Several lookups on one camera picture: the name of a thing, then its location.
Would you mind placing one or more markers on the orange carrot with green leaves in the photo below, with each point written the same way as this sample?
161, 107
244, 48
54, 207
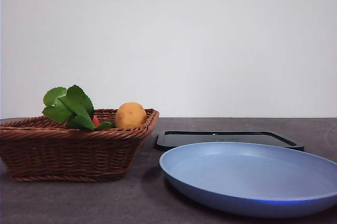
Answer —
76, 102

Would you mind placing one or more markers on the brown wicker basket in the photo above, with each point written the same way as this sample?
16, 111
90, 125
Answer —
65, 153

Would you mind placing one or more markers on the yellow-brown potato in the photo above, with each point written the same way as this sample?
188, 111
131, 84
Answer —
130, 116

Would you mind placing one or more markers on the blue round plate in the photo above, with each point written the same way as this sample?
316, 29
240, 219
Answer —
245, 174

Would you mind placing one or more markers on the small green vegetable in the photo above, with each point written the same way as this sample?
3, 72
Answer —
105, 125

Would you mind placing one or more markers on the black rectangular tray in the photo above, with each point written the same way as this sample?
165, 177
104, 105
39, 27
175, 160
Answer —
184, 138

